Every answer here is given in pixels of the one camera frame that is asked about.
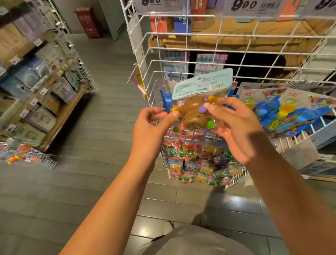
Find red floor cabinet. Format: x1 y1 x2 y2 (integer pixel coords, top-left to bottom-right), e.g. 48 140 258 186
75 6 103 40

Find clear plastic label holder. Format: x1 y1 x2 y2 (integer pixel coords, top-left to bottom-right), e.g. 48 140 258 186
278 136 321 170

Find row of colourful boxes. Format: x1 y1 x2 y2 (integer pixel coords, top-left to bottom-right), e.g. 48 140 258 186
149 0 305 35

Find white wire side rack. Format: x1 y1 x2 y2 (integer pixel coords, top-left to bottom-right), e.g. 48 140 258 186
39 0 100 95

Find person's grey clothing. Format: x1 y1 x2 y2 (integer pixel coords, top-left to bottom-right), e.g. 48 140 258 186
134 223 258 255

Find wooden shelf unit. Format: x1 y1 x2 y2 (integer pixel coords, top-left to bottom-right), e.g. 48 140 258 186
299 142 336 184

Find wooden display stand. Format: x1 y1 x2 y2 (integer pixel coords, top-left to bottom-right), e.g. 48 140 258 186
148 18 329 66

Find person's left hand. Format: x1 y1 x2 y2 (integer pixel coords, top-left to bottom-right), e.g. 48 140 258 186
130 106 182 169

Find bubble wand cards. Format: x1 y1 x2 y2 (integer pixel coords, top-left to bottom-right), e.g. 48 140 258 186
160 81 336 138

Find brown monkey toy packet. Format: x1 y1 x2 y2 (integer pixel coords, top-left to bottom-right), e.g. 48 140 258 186
170 67 235 133

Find white wire display rack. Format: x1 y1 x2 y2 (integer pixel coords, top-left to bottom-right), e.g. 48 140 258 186
120 0 336 190

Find person's left forearm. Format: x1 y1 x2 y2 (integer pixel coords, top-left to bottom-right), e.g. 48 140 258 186
60 158 166 255

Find wooden goods shelf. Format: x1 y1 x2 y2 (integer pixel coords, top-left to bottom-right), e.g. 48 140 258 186
0 0 90 153

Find pink hanging packet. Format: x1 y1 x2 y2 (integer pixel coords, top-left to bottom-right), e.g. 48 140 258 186
127 63 148 98

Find white price tag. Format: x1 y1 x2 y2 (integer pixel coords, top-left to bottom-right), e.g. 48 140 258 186
223 0 284 21
131 0 191 15
299 0 336 18

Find pile of small toy packets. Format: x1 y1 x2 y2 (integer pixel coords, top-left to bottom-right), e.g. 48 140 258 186
163 123 247 187

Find wooden shelf with pouches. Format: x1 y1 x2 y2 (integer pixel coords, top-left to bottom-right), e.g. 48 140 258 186
0 0 82 148

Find person's right hand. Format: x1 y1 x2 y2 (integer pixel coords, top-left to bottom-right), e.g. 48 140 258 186
202 96 268 166

